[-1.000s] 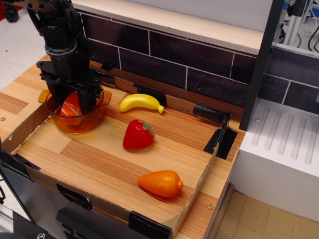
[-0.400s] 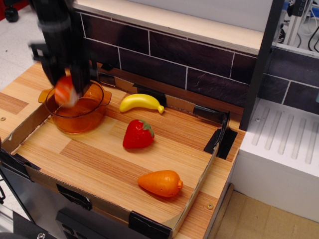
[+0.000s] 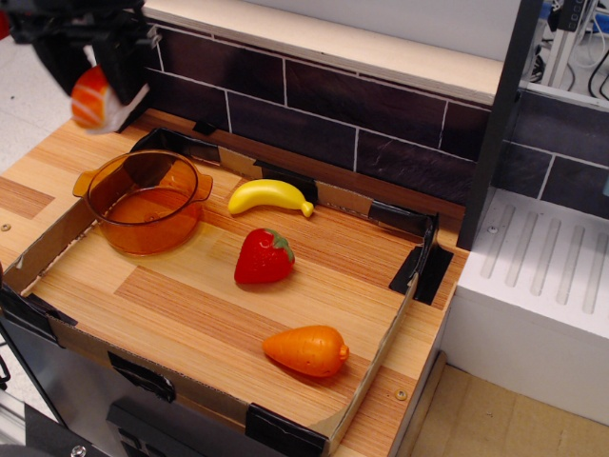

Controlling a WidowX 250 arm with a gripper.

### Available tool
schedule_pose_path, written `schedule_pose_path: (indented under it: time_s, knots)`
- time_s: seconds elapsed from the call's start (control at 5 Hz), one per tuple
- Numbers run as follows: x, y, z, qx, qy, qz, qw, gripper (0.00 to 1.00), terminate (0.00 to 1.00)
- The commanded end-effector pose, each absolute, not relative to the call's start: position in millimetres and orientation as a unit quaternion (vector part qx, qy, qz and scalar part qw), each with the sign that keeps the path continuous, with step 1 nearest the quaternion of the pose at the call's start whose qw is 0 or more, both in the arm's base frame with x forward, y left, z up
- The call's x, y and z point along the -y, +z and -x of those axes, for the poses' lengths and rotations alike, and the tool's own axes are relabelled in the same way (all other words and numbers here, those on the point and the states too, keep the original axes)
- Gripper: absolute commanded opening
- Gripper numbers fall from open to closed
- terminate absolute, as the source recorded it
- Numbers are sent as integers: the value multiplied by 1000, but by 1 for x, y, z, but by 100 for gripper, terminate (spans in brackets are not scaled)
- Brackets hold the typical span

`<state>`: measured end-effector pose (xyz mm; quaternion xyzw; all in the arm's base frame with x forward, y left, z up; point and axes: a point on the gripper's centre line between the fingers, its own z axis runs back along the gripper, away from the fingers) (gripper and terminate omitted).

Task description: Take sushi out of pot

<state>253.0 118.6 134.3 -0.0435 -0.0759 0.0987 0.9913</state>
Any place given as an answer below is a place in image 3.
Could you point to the salmon sushi toy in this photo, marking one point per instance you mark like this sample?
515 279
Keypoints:
96 107

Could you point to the orange transparent plastic pot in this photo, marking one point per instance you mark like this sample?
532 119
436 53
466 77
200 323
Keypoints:
146 202

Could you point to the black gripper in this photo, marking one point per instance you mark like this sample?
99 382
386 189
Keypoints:
105 23

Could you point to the red toy strawberry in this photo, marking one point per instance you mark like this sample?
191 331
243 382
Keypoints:
265 257

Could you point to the cardboard fence with black tape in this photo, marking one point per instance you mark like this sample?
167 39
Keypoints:
165 350

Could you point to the dark grey vertical post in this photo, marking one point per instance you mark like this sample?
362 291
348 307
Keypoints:
515 75

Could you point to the orange toy carrot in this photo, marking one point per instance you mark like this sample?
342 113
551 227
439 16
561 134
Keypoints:
317 351

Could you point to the light wooden shelf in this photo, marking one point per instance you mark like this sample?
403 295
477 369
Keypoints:
446 72

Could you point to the yellow toy banana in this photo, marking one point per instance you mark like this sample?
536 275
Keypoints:
268 192

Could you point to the white ribbed sink block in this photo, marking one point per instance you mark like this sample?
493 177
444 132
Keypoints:
530 311

